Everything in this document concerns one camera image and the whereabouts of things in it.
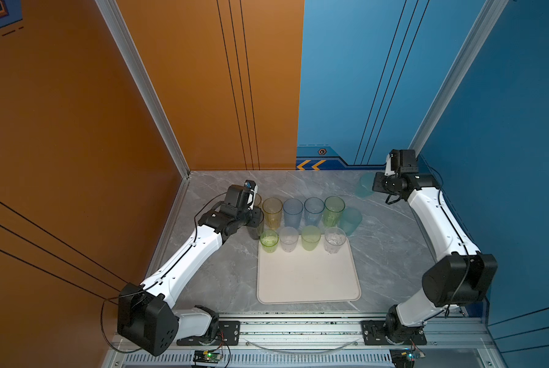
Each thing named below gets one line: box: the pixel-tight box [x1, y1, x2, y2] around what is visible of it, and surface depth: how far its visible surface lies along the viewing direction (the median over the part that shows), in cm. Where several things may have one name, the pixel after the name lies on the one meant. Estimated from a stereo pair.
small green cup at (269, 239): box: [259, 229, 280, 254], surface depth 93 cm
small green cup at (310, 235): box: [301, 225, 322, 252], surface depth 93 cm
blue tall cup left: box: [282, 197, 304, 230], surface depth 93 cm
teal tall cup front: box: [338, 207, 363, 237], surface depth 92 cm
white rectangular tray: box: [256, 236, 362, 305], surface depth 88 cm
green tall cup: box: [322, 195, 346, 228], surface depth 93 cm
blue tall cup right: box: [303, 196, 325, 228], surface depth 94 cm
